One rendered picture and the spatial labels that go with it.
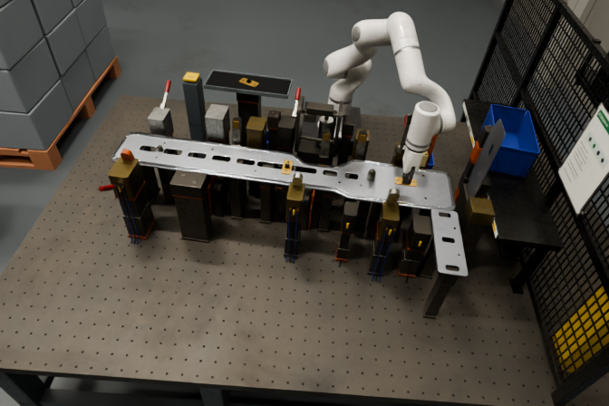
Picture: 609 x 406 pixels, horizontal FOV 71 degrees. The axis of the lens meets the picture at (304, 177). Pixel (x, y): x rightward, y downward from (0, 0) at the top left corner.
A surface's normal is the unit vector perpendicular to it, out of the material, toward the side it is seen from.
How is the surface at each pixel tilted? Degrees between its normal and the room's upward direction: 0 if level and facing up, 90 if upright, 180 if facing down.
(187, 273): 0
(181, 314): 0
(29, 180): 0
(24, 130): 90
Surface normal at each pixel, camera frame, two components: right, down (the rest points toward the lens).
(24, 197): 0.06, -0.73
